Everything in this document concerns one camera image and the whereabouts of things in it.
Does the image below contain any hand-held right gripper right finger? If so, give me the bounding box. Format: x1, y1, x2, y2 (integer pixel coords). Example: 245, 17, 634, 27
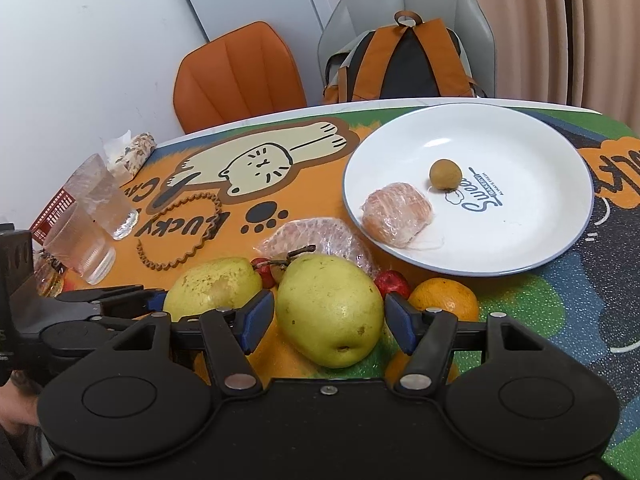
383, 291, 546, 394

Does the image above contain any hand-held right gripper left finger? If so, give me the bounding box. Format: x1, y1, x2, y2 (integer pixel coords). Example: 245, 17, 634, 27
112, 290, 276, 393

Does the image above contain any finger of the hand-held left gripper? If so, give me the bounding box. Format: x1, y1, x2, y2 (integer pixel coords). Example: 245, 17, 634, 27
41, 315, 147, 359
54, 284, 169, 314

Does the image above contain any small red apple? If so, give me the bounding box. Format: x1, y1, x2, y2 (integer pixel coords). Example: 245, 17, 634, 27
374, 270, 412, 302
250, 257, 277, 289

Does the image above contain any orange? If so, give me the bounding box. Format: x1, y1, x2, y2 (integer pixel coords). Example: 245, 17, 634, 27
384, 352, 460, 387
407, 278, 480, 324

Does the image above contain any brown-spotted yellow pear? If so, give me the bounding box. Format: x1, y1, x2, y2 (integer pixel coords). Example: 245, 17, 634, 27
162, 257, 263, 322

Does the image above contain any round yellow pear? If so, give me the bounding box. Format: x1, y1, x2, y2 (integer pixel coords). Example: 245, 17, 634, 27
276, 255, 386, 368

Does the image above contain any pomelo segment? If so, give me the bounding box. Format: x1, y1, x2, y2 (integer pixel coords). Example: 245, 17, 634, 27
361, 182, 435, 249
252, 217, 376, 277

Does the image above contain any white plate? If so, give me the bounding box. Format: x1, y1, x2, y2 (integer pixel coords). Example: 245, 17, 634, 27
342, 102, 596, 277

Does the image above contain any brown longan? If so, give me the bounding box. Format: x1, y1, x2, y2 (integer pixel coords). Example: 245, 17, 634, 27
429, 159, 462, 191

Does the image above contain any person's left forearm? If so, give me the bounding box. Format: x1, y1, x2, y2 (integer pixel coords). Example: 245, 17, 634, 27
0, 370, 45, 432

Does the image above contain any clear glass object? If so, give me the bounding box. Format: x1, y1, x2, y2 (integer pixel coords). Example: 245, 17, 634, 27
34, 255, 66, 298

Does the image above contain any clear plastic cup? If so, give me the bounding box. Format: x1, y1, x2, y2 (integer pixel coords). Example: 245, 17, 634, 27
65, 154, 140, 241
42, 200, 117, 286

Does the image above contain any red booklet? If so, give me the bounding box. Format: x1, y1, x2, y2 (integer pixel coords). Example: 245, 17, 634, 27
29, 186, 81, 247

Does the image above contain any wrapped snack packet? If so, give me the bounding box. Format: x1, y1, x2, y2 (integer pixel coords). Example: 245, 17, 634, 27
102, 130, 157, 179

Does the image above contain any orange chair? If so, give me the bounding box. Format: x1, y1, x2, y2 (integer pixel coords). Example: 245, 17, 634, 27
173, 21, 307, 134

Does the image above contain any orange and black backpack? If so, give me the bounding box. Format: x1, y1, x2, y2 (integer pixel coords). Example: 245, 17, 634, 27
322, 10, 488, 106

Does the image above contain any grey chair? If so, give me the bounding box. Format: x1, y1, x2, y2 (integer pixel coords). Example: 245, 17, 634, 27
317, 0, 497, 109

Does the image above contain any beige curtain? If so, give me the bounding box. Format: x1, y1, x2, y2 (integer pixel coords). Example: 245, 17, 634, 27
345, 0, 640, 117

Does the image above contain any brown bead string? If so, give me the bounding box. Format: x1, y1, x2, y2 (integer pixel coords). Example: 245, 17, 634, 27
136, 190, 223, 273

